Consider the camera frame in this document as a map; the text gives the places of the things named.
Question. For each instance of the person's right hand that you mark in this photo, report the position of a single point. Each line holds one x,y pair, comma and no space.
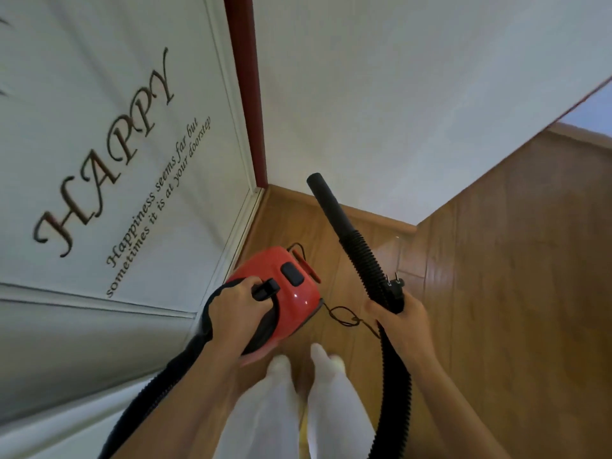
406,329

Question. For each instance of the person's left hand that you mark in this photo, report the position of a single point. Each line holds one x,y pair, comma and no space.
234,315

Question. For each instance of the person's left thumb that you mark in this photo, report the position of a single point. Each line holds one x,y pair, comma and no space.
247,283

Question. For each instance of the person's right thumb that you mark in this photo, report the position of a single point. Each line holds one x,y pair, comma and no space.
377,313

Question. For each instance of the black power plug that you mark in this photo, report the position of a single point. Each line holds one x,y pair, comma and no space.
395,293

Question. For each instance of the red canister vacuum cleaner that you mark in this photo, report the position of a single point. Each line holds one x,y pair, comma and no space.
291,301

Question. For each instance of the person's right forearm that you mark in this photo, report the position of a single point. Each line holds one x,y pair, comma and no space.
449,411

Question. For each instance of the person's left forearm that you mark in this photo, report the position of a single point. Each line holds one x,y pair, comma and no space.
191,406

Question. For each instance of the wooden baseboard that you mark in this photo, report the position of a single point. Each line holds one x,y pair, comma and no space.
583,134
363,215

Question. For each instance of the person's right leg white trousers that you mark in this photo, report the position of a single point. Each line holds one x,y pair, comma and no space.
334,406

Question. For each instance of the person's leg white trousers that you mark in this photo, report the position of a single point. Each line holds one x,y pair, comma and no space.
263,415
334,406

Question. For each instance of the person's left leg white trousers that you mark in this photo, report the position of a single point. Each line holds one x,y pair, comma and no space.
263,415

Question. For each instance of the white door with lettering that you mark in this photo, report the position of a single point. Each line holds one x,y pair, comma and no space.
119,186

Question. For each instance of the dark red door frame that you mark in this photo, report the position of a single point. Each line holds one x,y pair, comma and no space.
246,90

